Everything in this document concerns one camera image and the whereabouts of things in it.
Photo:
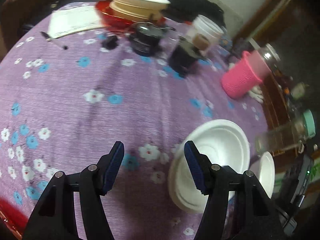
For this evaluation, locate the red plate with gold text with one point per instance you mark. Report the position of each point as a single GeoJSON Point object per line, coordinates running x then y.
{"type": "Point", "coordinates": [13, 221]}

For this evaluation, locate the white foam bowl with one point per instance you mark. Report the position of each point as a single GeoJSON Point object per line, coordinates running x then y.
{"type": "Point", "coordinates": [266, 173]}
{"type": "Point", "coordinates": [224, 143]}

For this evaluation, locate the stack of beige bowls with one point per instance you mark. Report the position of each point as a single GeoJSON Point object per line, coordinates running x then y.
{"type": "Point", "coordinates": [139, 10]}

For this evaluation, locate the clear glass bottle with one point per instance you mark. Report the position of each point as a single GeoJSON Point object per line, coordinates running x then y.
{"type": "Point", "coordinates": [287, 136]}

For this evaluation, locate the white glove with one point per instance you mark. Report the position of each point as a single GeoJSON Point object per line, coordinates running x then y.
{"type": "Point", "coordinates": [257, 94]}

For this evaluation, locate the pink knit sleeve bottle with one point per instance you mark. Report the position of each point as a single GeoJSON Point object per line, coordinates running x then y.
{"type": "Point", "coordinates": [250, 71]}

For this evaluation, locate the purple floral tablecloth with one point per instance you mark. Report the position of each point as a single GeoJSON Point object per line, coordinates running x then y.
{"type": "Point", "coordinates": [61, 110]}

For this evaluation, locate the black jar with cork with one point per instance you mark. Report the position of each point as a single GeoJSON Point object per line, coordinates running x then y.
{"type": "Point", "coordinates": [186, 53]}

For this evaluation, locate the white plastic jar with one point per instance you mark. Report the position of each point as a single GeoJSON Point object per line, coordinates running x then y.
{"type": "Point", "coordinates": [203, 34]}

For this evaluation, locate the black pen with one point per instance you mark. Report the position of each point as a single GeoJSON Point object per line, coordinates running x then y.
{"type": "Point", "coordinates": [54, 41]}

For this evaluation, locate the small black cap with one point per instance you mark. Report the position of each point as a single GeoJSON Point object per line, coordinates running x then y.
{"type": "Point", "coordinates": [110, 42]}

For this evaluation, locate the black jar left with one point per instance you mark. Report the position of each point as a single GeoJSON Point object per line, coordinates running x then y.
{"type": "Point", "coordinates": [146, 37]}

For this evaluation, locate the white paper sheet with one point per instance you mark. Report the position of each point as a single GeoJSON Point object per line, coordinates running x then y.
{"type": "Point", "coordinates": [66, 22]}

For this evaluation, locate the brown armchair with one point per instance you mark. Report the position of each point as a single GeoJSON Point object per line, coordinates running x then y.
{"type": "Point", "coordinates": [15, 13]}

